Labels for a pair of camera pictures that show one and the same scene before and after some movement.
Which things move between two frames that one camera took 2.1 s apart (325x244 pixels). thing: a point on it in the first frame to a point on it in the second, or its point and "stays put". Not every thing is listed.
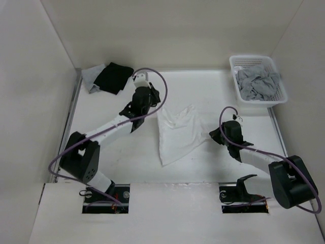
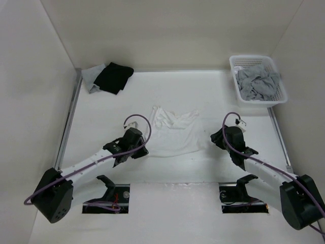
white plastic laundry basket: x=257 y=81 stays put
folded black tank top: x=113 y=78 stays put
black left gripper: x=155 y=94 to x=142 y=152
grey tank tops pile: x=256 y=83 stays put
